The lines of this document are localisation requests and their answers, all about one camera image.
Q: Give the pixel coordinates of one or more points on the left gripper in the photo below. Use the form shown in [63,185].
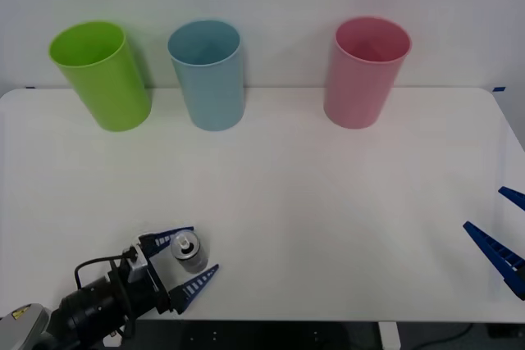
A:
[143,294]

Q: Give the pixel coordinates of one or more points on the pink plastic bin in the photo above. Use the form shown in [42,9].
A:
[357,92]

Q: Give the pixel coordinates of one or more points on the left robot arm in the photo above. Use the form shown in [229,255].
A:
[86,309]

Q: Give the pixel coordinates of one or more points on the white table leg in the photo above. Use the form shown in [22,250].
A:
[389,337]

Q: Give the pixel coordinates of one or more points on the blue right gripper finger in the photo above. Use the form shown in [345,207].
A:
[516,197]
[502,262]

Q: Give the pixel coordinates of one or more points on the silver drink can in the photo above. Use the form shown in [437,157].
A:
[193,257]

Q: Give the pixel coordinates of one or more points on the pale blue plastic bin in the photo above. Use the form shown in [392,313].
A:
[213,96]

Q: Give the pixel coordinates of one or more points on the green plastic bin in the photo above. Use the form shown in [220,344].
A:
[104,87]

